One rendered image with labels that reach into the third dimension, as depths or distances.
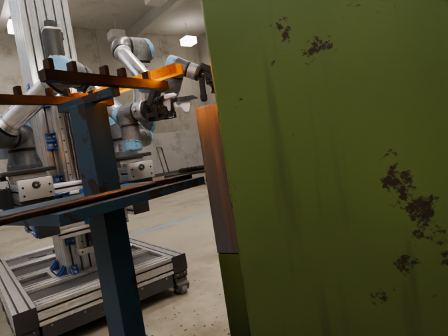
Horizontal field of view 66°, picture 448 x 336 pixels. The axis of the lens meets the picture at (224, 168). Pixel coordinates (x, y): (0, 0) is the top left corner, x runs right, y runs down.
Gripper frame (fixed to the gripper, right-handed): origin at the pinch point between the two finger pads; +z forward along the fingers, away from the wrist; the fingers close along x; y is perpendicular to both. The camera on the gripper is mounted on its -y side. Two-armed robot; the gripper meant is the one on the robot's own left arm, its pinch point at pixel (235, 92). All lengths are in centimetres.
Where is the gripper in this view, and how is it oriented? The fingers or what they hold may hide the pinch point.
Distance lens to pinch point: 169.1
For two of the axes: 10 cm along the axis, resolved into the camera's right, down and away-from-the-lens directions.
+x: 0.2, -0.7, 10.0
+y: 3.6, -9.3, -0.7
